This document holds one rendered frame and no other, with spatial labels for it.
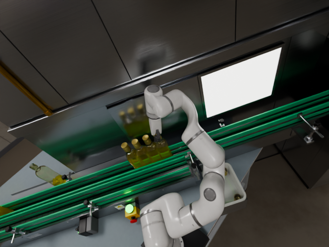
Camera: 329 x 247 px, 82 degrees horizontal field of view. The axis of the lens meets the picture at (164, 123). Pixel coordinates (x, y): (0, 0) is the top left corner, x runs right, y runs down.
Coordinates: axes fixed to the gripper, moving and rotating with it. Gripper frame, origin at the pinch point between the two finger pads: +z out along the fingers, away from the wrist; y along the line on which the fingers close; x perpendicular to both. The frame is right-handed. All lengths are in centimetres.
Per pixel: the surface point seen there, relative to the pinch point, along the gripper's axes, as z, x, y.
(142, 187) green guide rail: 27.4, -11.7, 13.7
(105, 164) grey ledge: 37, -34, -12
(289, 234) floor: 94, 93, 45
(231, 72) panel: -22.7, 41.0, -12.8
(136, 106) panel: -10.7, -7.6, -11.8
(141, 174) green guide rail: 25.0, -10.8, 6.6
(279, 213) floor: 94, 95, 29
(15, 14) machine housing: -54, -41, -14
